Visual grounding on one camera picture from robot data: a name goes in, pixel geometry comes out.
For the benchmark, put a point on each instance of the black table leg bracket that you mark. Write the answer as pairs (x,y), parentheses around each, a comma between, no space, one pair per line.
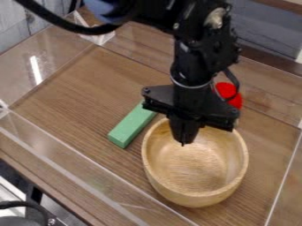
(40,214)

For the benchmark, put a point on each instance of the green rectangular block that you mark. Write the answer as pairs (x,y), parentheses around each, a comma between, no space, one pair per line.
(129,126)

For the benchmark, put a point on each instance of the red plush strawberry toy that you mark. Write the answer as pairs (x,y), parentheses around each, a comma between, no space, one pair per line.
(227,91)

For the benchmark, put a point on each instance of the brown wooden bowl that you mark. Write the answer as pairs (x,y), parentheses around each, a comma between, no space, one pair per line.
(199,174)

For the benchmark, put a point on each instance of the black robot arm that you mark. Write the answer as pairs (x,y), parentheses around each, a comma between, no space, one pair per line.
(205,50)

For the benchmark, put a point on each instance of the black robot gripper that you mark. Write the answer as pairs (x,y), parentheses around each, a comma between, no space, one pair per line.
(191,107)

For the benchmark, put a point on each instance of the clear acrylic tray wall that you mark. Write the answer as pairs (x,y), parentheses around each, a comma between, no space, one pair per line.
(100,197)

